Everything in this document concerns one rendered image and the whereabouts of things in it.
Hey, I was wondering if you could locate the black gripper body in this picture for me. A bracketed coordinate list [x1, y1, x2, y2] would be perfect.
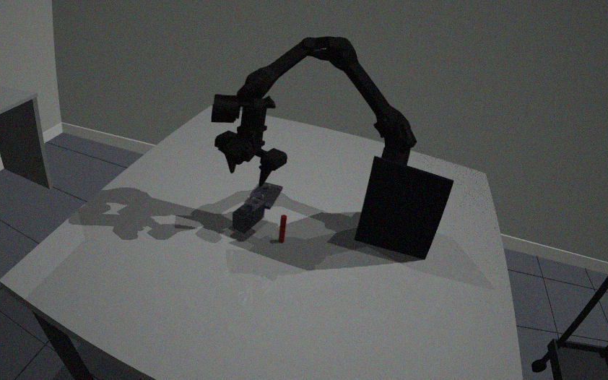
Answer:
[214, 123, 287, 170]

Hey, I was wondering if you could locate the dark red peg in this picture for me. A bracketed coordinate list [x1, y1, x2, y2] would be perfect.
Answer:
[279, 215, 287, 243]

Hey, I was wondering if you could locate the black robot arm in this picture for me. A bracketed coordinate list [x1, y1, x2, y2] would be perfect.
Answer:
[212, 36, 417, 165]

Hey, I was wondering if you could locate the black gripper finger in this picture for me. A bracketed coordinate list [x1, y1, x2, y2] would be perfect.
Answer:
[259, 165, 271, 187]
[218, 148, 236, 173]

